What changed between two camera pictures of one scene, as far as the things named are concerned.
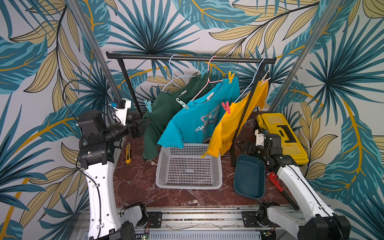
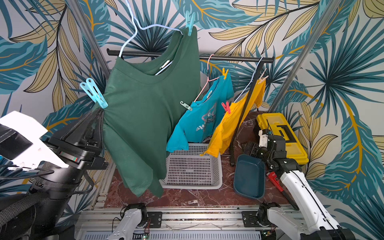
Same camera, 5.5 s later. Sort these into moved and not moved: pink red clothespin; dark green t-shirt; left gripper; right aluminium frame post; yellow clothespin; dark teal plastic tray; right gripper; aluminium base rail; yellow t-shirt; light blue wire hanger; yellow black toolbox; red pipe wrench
Moved: yellow clothespin; dark green t-shirt; left gripper; light blue wire hanger
Not moved: right aluminium frame post; pink red clothespin; red pipe wrench; yellow t-shirt; right gripper; yellow black toolbox; dark teal plastic tray; aluminium base rail
